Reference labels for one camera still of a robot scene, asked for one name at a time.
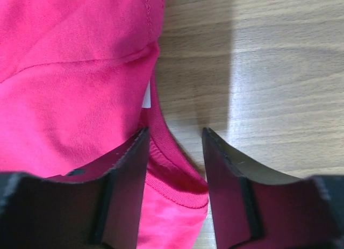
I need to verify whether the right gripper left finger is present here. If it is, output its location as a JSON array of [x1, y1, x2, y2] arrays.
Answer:
[[1, 128, 149, 248]]

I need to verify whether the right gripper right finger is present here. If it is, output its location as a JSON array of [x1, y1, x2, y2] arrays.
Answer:
[[202, 128, 343, 248]]

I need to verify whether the pink t shirt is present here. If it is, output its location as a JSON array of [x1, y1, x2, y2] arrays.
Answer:
[[1, 0, 208, 248]]

